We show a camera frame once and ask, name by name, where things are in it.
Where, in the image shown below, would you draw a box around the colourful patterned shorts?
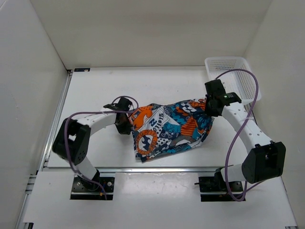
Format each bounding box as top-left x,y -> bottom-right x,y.
129,98 -> 214,162

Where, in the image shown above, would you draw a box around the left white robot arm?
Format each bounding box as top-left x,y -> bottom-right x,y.
52,96 -> 136,194

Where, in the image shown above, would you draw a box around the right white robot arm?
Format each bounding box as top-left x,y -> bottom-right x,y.
205,80 -> 286,191

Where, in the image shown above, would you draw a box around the white plastic basket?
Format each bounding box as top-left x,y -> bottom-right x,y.
204,56 -> 256,105

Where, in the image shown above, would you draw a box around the small black label sticker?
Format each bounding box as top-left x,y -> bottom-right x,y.
74,68 -> 90,72

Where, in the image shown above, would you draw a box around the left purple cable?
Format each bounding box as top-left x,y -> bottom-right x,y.
64,95 -> 140,200

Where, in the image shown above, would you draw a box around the front aluminium rail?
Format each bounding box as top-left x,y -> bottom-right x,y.
98,167 -> 217,173

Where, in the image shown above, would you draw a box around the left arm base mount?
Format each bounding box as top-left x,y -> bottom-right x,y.
70,175 -> 115,201

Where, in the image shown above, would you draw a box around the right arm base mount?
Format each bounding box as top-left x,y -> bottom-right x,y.
194,177 -> 244,202

